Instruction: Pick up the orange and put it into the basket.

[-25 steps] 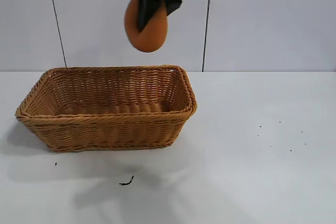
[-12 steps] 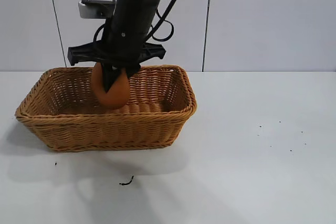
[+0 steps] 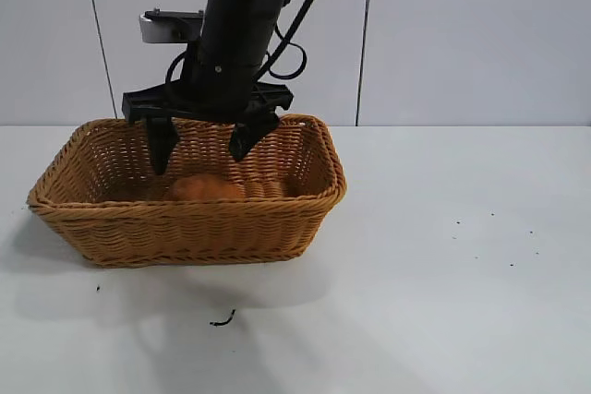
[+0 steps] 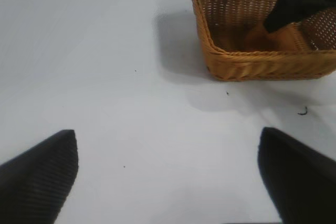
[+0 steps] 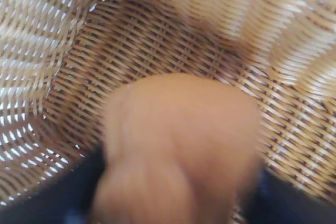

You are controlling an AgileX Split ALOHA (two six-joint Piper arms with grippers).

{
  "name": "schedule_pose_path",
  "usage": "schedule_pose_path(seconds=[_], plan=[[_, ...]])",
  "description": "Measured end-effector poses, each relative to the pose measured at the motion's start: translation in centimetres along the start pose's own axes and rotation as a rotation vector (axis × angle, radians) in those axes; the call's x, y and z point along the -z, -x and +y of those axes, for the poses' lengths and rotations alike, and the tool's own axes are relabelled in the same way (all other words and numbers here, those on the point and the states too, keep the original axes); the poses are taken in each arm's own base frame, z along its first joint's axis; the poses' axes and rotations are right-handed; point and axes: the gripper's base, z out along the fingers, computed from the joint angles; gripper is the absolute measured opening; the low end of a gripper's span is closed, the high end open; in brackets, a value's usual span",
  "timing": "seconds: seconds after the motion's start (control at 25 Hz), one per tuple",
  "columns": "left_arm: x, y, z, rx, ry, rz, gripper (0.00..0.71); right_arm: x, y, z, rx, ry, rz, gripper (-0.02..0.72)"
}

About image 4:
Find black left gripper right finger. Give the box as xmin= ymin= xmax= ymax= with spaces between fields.
xmin=257 ymin=126 xmax=336 ymax=224

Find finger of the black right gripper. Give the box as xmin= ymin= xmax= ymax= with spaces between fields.
xmin=263 ymin=0 xmax=336 ymax=34

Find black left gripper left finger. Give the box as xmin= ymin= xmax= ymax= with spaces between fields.
xmin=0 ymin=129 xmax=79 ymax=224

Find tan woven wicker basket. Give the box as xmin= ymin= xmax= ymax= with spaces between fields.
xmin=191 ymin=0 xmax=336 ymax=82

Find orange fruit with knobby stem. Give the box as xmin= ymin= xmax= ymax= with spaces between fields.
xmin=246 ymin=21 xmax=299 ymax=52

